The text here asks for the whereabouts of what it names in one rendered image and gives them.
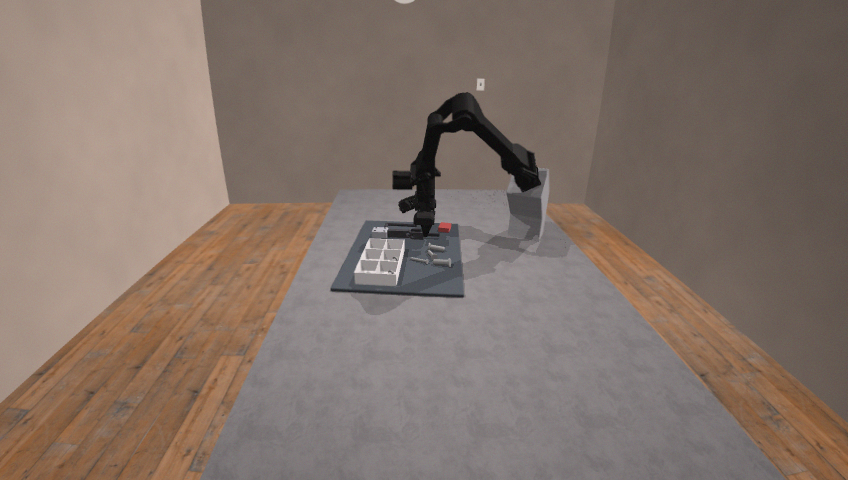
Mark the white compartment tray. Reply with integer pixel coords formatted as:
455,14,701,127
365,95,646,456
354,238,405,286

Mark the grey metal clevis fork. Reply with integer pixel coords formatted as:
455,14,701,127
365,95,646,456
409,229,436,240

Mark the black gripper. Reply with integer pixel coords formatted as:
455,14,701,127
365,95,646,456
414,190,436,237

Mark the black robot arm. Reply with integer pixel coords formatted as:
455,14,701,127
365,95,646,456
392,92,541,213

